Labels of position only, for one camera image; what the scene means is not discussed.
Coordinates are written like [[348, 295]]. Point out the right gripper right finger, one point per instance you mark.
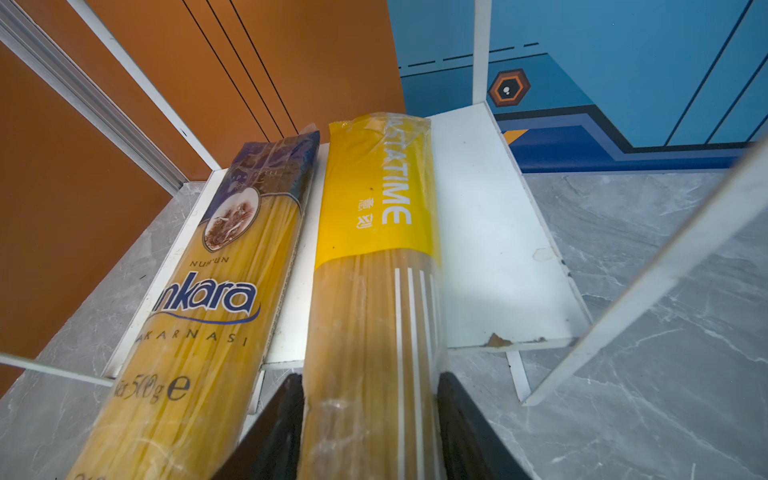
[[471, 449]]

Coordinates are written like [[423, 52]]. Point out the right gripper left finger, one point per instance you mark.
[[271, 447]]

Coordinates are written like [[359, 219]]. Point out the blue yellow spaghetti bag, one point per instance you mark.
[[177, 408]]

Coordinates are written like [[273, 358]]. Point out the white two-tier shelf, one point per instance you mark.
[[509, 287]]

